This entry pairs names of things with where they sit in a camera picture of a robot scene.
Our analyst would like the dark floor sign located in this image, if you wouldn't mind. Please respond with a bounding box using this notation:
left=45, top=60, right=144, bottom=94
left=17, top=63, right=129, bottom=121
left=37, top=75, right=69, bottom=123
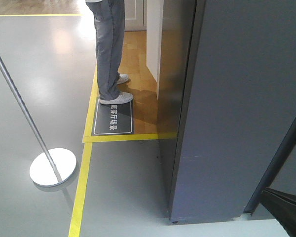
left=92, top=101, right=134, bottom=136

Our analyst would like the silver floor stand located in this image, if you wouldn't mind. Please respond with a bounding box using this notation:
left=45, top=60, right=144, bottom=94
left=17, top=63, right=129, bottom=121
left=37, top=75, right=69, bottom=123
left=0, top=56, right=77, bottom=187

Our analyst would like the white room door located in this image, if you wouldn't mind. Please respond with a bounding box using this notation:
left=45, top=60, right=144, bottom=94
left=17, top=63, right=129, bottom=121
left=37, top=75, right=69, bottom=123
left=124, top=0, right=147, bottom=31

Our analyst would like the standing person in grey jeans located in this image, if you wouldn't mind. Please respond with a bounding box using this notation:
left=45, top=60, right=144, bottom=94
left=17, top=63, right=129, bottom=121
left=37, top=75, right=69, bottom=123
left=86, top=0, right=133, bottom=105

